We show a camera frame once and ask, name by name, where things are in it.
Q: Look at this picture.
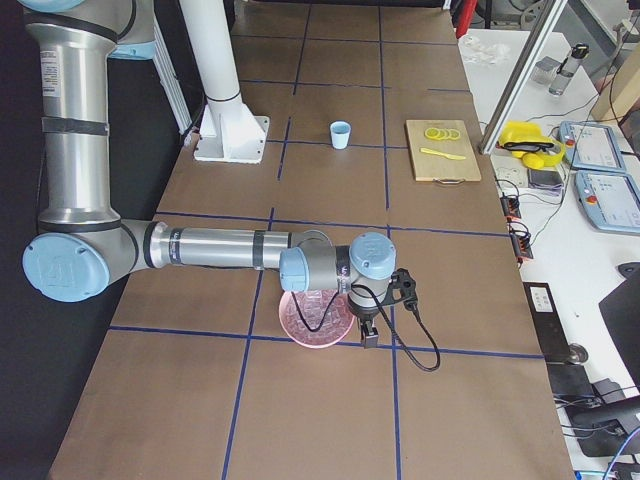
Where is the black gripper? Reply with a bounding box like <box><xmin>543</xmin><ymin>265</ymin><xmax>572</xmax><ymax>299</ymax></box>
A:
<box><xmin>348</xmin><ymin>282</ymin><xmax>389</xmax><ymax>349</ymax></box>

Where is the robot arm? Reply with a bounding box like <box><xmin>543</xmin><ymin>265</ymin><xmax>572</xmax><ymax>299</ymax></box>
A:
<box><xmin>1</xmin><ymin>1</ymin><xmax>386</xmax><ymax>354</ymax></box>

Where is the pink bowl with ice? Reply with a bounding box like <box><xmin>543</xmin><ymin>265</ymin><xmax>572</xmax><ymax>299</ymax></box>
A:
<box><xmin>279</xmin><ymin>290</ymin><xmax>355</xmax><ymax>349</ymax></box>

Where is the light blue plastic cup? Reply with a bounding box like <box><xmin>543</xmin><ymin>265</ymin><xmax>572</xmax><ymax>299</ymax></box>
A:
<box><xmin>329</xmin><ymin>120</ymin><xmax>351</xmax><ymax>150</ymax></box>

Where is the bamboo cutting board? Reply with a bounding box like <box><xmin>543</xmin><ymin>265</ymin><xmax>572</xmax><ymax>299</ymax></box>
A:
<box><xmin>405</xmin><ymin>120</ymin><xmax>482</xmax><ymax>184</ymax></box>

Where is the yellow plastic knife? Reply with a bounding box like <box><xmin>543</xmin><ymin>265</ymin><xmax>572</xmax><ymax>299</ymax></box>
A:
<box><xmin>419</xmin><ymin>147</ymin><xmax>466</xmax><ymax>161</ymax></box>

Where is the lemon slice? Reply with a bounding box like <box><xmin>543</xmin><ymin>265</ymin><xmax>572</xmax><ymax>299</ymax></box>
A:
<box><xmin>424</xmin><ymin>128</ymin><xmax>441</xmax><ymax>140</ymax></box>

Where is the grey wallet pouch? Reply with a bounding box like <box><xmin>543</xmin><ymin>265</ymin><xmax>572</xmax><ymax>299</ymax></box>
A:
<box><xmin>527</xmin><ymin>170</ymin><xmax>564</xmax><ymax>193</ymax></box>

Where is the yellow cloth bag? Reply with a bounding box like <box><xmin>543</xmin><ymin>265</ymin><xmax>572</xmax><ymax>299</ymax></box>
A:
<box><xmin>498</xmin><ymin>121</ymin><xmax>566</xmax><ymax>170</ymax></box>

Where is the teach pendant tablet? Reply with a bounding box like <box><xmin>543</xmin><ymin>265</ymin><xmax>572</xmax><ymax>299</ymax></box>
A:
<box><xmin>558</xmin><ymin>121</ymin><xmax>627</xmax><ymax>173</ymax></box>
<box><xmin>574</xmin><ymin>170</ymin><xmax>639</xmax><ymax>235</ymax></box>

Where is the water bottle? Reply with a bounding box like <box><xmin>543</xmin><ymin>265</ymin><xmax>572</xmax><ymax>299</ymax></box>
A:
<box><xmin>548</xmin><ymin>43</ymin><xmax>590</xmax><ymax>96</ymax></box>

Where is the white mounting pillar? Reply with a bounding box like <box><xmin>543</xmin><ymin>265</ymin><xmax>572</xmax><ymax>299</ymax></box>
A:
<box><xmin>180</xmin><ymin>0</ymin><xmax>241</xmax><ymax>102</ymax></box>

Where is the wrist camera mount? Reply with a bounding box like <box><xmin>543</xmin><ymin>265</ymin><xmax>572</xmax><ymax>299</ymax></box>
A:
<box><xmin>385</xmin><ymin>268</ymin><xmax>418</xmax><ymax>312</ymax></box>

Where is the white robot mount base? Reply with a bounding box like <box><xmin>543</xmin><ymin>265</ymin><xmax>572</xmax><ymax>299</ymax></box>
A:
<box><xmin>194</xmin><ymin>110</ymin><xmax>270</xmax><ymax>164</ymax></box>

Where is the aluminium frame post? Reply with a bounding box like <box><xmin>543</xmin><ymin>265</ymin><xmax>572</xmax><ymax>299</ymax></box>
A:
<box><xmin>478</xmin><ymin>0</ymin><xmax>568</xmax><ymax>155</ymax></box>

